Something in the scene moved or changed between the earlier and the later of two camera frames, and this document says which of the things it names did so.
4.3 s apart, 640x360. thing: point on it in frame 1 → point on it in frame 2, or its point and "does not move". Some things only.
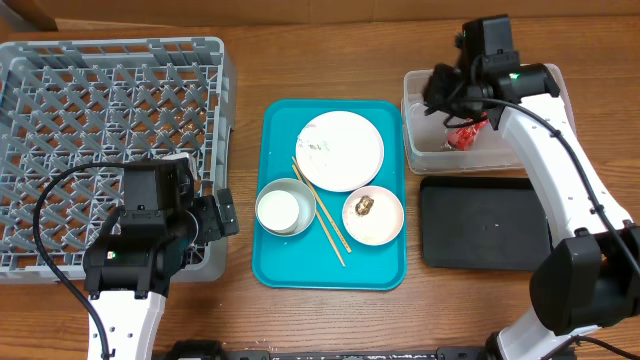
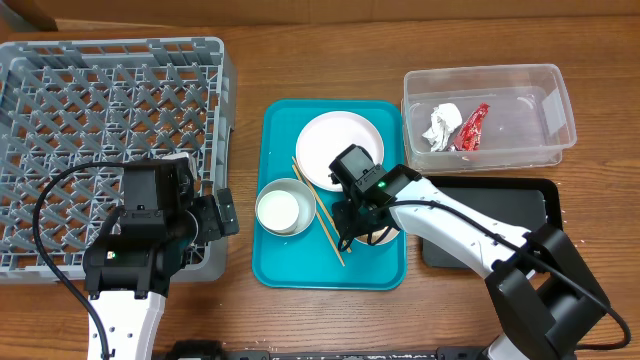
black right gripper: x=437 y=89 → x=353 y=220
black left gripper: x=214 y=228 does not move
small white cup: x=278 y=210 does not move
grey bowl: x=305 y=200 does not move
